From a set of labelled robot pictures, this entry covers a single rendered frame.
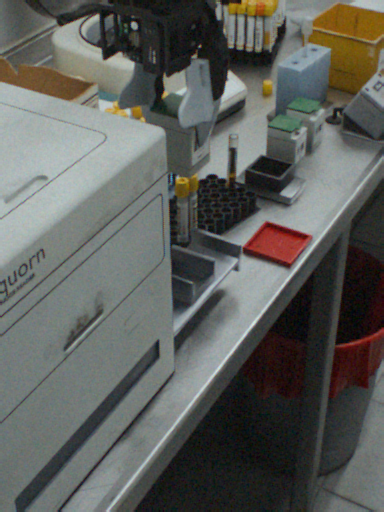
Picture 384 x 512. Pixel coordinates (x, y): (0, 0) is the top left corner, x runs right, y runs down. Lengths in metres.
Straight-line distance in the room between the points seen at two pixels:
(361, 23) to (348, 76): 0.14
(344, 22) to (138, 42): 0.87
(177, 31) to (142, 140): 0.10
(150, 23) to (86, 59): 0.61
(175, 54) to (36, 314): 0.26
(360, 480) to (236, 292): 1.01
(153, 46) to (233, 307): 0.37
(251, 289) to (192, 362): 0.14
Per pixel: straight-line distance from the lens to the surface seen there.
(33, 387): 0.66
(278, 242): 1.08
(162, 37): 0.72
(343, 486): 1.92
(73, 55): 1.34
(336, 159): 1.26
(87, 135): 0.70
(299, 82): 1.30
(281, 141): 1.21
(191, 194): 1.01
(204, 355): 0.92
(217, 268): 0.97
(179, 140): 0.81
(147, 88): 0.82
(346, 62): 1.44
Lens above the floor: 1.52
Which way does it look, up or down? 37 degrees down
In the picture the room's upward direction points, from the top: straight up
